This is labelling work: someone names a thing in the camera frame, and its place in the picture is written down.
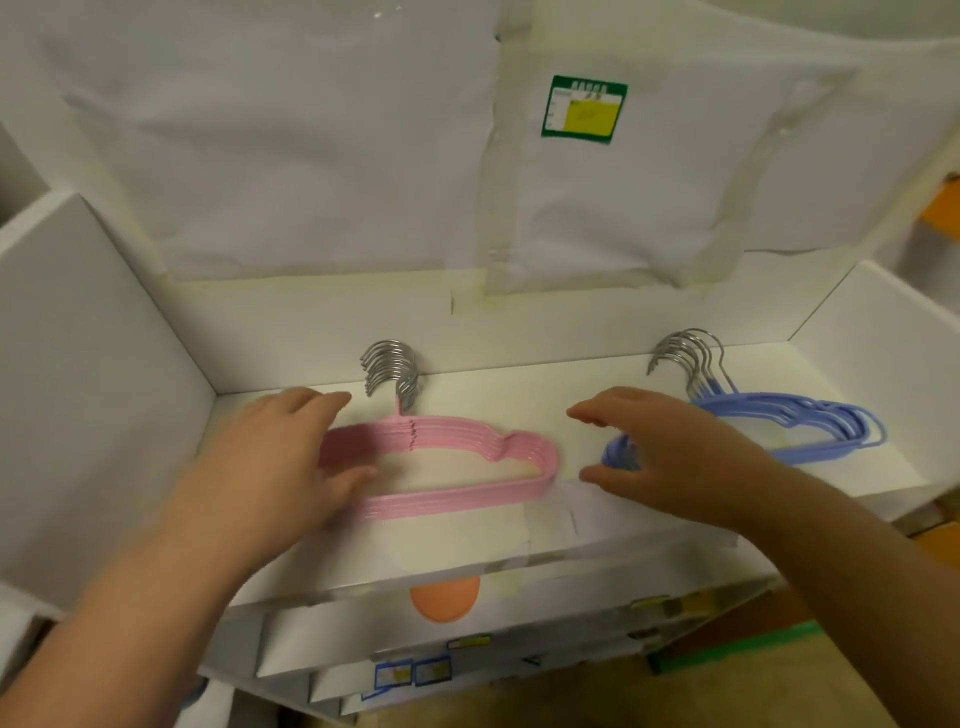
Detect orange box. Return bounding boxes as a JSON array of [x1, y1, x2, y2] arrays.
[[919, 174, 960, 243]]

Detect green tape strip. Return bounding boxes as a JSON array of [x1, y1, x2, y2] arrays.
[[648, 620, 827, 675]]

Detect orange round sticker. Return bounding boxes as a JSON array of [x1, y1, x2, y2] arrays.
[[409, 575, 482, 624]]

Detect white paper sheet with label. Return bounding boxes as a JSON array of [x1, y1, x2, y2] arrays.
[[486, 41, 856, 295]]

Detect stack of pink hangers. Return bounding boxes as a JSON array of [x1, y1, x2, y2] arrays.
[[318, 339, 561, 522]]

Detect stack of blue hangers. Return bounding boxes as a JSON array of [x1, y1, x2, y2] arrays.
[[601, 327, 888, 472]]

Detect person's left forearm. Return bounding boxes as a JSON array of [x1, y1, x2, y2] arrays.
[[0, 523, 250, 728]]

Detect person's left hand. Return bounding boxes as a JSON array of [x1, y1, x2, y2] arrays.
[[161, 386, 379, 576]]

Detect person's right hand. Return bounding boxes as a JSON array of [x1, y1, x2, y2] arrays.
[[566, 386, 778, 531]]

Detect large white paper sheet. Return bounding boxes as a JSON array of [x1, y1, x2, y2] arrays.
[[37, 0, 505, 283]]

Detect person's right forearm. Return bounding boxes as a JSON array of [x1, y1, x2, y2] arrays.
[[736, 453, 960, 728]]

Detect green and yellow label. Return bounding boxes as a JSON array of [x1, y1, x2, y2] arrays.
[[540, 74, 630, 145]]

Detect white shelf unit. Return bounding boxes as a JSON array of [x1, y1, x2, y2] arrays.
[[0, 187, 960, 728]]

